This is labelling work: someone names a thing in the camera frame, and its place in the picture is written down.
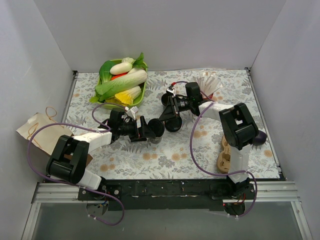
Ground black coffee cups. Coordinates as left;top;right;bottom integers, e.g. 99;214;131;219
161;93;173;107

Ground black coffee cup lid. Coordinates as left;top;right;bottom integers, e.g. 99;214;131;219
164;116;183;133

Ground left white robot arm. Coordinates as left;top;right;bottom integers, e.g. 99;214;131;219
46;109;159;200

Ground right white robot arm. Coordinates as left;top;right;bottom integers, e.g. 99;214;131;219
159;82;259;199

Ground brown paper takeout bag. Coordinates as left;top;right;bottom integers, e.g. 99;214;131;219
16;106;94;167

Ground floral table mat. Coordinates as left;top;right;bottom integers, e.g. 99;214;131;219
66;70;265;180

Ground large napa cabbage toy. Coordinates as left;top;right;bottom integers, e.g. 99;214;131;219
95;70;148;96

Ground white wrapped straws bundle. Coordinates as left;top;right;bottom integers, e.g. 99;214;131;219
192;70;223;98

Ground orange carrot toy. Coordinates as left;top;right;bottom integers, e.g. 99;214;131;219
110;72;128;81

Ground white radish toy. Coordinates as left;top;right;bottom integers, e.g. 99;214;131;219
109;62;133;75

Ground green bok choy toy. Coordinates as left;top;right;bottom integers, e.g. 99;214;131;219
89;52;148;103

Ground cardboard cup carrier tray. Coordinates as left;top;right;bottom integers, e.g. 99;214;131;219
216;136;231;174

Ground purple toy eggplant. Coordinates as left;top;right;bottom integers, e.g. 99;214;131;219
252;130;267;146

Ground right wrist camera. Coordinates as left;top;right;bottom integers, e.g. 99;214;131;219
166;85;176;97

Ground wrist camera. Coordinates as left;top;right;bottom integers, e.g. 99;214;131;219
166;85;176;97
124;106;139;120

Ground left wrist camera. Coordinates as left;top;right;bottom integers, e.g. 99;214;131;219
124;106;139;120

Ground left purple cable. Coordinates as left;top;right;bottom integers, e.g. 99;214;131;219
26;102;126;226

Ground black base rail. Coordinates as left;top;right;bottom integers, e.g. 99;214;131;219
77;179;255;211

